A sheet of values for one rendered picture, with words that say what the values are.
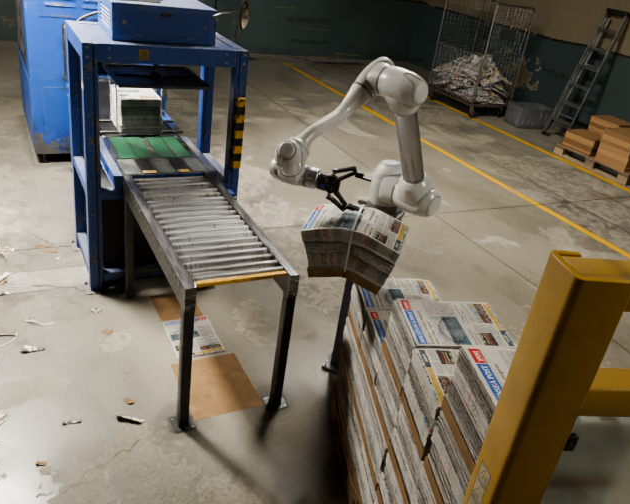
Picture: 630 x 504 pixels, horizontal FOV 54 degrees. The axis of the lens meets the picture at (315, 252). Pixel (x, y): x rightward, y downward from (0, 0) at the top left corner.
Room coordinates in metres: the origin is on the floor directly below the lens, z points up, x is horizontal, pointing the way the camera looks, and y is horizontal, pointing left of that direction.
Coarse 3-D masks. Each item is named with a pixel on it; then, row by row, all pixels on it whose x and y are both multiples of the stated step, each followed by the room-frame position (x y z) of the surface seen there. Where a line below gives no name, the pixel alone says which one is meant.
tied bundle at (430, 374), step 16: (416, 352) 1.66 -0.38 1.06; (432, 352) 1.67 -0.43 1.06; (448, 352) 1.68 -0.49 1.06; (416, 368) 1.62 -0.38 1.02; (432, 368) 1.58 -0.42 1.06; (448, 368) 1.59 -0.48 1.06; (416, 384) 1.60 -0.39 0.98; (432, 384) 1.50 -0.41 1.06; (448, 384) 1.51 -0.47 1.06; (416, 400) 1.55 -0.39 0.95; (432, 400) 1.44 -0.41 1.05; (416, 416) 1.52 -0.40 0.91; (432, 416) 1.42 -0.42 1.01; (432, 432) 1.41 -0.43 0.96
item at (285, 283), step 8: (208, 176) 3.57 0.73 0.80; (216, 184) 3.46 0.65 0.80; (224, 192) 3.35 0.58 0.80; (232, 200) 3.25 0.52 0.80; (240, 208) 3.16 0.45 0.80; (240, 216) 3.06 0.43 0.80; (248, 216) 3.07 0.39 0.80; (248, 224) 2.97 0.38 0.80; (256, 224) 2.98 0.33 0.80; (256, 232) 2.89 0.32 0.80; (264, 240) 2.81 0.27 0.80; (272, 248) 2.73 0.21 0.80; (280, 256) 2.66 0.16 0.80; (280, 264) 2.59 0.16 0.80; (288, 264) 2.59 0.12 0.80; (288, 272) 2.51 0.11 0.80; (296, 272) 2.53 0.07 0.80; (280, 280) 2.57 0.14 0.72; (288, 280) 2.50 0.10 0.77; (296, 280) 2.50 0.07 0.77; (288, 288) 2.49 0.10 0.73; (296, 288) 2.51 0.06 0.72; (288, 296) 2.49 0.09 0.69
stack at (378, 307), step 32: (352, 288) 2.52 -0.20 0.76; (384, 288) 2.45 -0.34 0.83; (416, 288) 2.50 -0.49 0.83; (384, 320) 2.18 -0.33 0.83; (352, 352) 2.32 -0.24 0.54; (352, 384) 2.24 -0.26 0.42; (384, 384) 1.87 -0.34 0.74; (352, 416) 2.14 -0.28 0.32; (384, 416) 1.78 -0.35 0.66; (352, 448) 2.05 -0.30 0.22; (384, 448) 1.70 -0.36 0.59; (416, 448) 1.48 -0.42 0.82; (352, 480) 1.97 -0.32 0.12; (384, 480) 1.64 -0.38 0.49; (416, 480) 1.42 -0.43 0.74
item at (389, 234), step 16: (368, 224) 2.33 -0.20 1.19; (384, 224) 2.39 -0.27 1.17; (400, 224) 2.46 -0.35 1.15; (368, 240) 2.23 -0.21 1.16; (384, 240) 2.26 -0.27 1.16; (400, 240) 2.31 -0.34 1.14; (368, 256) 2.23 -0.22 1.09; (384, 256) 2.22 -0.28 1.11; (368, 272) 2.23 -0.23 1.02; (384, 272) 2.21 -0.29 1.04
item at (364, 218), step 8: (368, 208) 2.50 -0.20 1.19; (352, 216) 2.39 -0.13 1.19; (360, 216) 2.40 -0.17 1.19; (368, 216) 2.41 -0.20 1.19; (344, 224) 2.29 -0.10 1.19; (352, 224) 2.30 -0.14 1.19; (360, 224) 2.32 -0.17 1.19; (344, 232) 2.25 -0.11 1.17; (360, 232) 2.24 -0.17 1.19; (344, 240) 2.25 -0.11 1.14; (352, 240) 2.24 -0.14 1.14; (360, 240) 2.24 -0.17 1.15; (344, 248) 2.25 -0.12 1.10; (352, 248) 2.24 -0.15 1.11; (344, 256) 2.26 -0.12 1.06; (352, 256) 2.25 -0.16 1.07; (344, 264) 2.25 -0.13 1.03
